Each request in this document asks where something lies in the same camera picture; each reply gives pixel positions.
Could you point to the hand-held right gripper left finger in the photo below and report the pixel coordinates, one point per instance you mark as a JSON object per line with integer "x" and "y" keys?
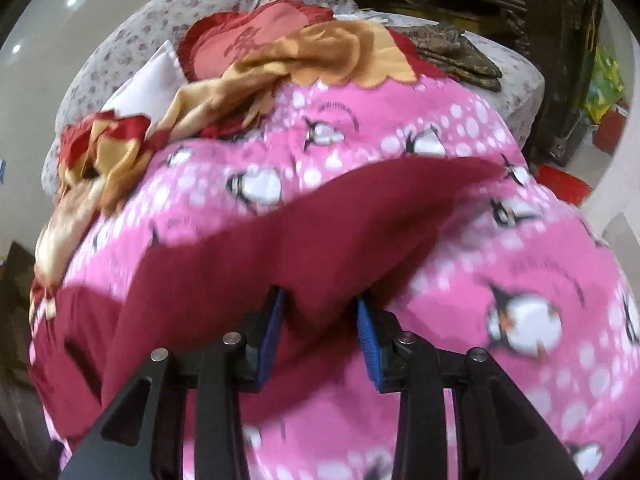
{"x": 270, "y": 332}

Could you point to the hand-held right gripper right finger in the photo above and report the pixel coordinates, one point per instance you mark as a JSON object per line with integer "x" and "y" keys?
{"x": 369, "y": 347}

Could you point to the dark red fleece garment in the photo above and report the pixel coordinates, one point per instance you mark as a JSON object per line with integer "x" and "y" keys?
{"x": 300, "y": 240}

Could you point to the pink penguin print blanket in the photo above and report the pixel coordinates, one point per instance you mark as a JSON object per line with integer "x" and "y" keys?
{"x": 525, "y": 270}

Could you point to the red plastic stool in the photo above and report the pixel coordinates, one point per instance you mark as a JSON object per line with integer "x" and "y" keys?
{"x": 565, "y": 185}

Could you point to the white pillow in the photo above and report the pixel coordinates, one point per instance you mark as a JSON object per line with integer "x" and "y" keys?
{"x": 150, "y": 80}

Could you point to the red and gold satin quilt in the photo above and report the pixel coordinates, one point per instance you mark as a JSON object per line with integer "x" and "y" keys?
{"x": 320, "y": 45}

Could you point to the dark olive cloth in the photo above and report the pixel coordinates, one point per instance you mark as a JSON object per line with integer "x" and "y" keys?
{"x": 460, "y": 52}

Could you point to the grey floral bedding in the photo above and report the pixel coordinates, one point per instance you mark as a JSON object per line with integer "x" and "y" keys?
{"x": 125, "y": 35}

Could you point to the colourful plastic bag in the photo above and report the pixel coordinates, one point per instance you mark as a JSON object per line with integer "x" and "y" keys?
{"x": 605, "y": 85}

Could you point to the dark carved wooden furniture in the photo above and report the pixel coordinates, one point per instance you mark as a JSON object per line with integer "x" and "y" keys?
{"x": 550, "y": 35}

